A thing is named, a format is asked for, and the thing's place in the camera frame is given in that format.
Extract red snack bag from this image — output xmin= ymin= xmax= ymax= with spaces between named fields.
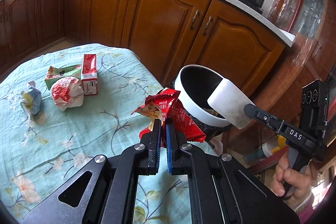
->
xmin=133 ymin=88 xmax=206 ymax=143

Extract white paper cup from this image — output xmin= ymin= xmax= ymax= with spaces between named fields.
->
xmin=207 ymin=78 xmax=254 ymax=129

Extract red white milk carton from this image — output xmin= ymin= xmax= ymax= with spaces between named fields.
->
xmin=81 ymin=54 xmax=98 ymax=96

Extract red white wrapper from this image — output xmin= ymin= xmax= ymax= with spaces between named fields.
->
xmin=51 ymin=77 xmax=84 ymax=111

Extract green drink carton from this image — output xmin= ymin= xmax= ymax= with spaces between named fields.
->
xmin=45 ymin=65 xmax=81 ymax=90

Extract blue white cartoon wrapper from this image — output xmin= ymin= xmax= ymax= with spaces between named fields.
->
xmin=19 ymin=81 xmax=42 ymax=119

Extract brown wooden kitchen cabinets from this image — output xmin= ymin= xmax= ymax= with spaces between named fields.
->
xmin=1 ymin=0 xmax=291 ymax=95

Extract person's right hand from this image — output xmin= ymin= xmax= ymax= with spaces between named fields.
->
xmin=271 ymin=152 xmax=318 ymax=210

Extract white bin with black liner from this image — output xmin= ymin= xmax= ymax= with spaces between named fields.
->
xmin=174 ymin=65 xmax=231 ymax=139

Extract light green floral tablecloth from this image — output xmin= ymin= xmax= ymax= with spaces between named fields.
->
xmin=0 ymin=43 xmax=219 ymax=224

